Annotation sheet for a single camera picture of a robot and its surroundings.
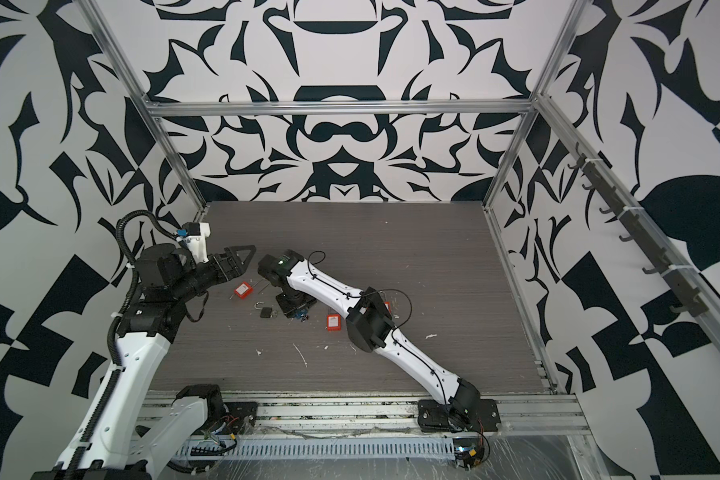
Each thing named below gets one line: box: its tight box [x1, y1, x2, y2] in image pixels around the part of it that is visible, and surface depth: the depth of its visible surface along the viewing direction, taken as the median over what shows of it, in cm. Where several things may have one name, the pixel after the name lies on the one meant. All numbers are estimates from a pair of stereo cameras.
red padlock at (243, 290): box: [233, 281, 254, 300], surface depth 97 cm
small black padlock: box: [253, 301, 273, 319], surface depth 94 cm
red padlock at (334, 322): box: [327, 314, 341, 331], surface depth 90 cm
